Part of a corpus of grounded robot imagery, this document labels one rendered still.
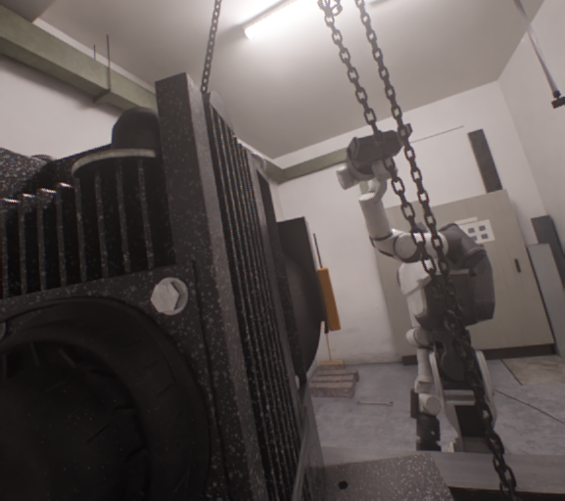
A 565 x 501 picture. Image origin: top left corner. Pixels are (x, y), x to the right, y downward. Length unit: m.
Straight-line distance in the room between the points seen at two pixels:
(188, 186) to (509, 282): 3.30
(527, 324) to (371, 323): 1.52
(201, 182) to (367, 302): 3.37
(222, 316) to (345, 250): 3.30
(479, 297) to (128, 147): 1.17
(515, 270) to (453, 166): 1.24
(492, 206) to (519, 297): 0.92
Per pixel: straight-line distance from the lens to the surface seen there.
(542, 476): 1.22
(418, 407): 1.42
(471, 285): 1.21
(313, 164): 3.68
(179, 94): 0.35
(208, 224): 0.28
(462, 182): 3.60
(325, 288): 0.74
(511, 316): 3.48
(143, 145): 0.36
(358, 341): 3.74
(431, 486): 0.77
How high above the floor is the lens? 1.38
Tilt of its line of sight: 9 degrees up
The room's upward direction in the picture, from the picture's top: 11 degrees counter-clockwise
